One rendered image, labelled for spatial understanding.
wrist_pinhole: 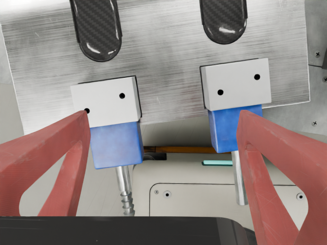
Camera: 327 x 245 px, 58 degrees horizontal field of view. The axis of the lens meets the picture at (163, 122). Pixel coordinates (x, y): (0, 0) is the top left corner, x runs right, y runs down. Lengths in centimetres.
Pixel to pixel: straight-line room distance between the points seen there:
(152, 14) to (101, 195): 103
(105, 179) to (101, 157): 95
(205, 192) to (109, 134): 68
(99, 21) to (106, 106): 8
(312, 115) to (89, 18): 25
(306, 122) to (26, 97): 29
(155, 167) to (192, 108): 64
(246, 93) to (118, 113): 10
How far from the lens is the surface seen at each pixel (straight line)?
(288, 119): 35
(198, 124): 114
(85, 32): 28
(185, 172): 90
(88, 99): 24
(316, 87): 36
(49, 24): 28
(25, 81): 29
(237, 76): 24
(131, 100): 24
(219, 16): 28
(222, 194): 93
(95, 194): 124
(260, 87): 25
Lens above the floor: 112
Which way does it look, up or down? 81 degrees down
